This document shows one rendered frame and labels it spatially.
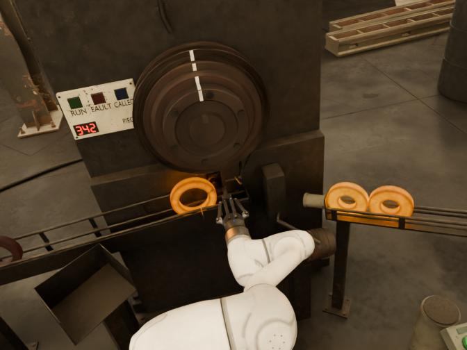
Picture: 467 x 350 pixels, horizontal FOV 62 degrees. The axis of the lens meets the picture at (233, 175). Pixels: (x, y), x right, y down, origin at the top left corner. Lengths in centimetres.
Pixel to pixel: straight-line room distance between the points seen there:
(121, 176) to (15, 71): 269
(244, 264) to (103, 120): 71
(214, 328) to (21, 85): 365
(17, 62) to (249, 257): 323
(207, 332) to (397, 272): 165
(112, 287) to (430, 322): 111
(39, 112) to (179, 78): 312
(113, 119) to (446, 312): 132
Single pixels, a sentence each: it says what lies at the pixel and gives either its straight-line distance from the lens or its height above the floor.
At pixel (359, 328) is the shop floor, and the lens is 205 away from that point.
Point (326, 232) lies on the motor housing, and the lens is 167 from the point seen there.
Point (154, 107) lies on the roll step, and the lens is 127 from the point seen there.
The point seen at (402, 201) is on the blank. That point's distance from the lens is 151.
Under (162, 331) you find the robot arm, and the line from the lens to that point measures 77.
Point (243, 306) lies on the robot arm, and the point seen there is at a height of 111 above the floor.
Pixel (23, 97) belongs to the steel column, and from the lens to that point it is 422.
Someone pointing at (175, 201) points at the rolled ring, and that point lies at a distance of 154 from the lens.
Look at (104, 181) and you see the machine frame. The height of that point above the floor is 87.
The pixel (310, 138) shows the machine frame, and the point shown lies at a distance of 161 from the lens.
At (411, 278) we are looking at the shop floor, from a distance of 227.
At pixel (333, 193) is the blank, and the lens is 154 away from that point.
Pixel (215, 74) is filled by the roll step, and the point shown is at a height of 127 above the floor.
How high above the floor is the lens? 174
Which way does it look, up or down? 37 degrees down
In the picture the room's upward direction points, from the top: 9 degrees counter-clockwise
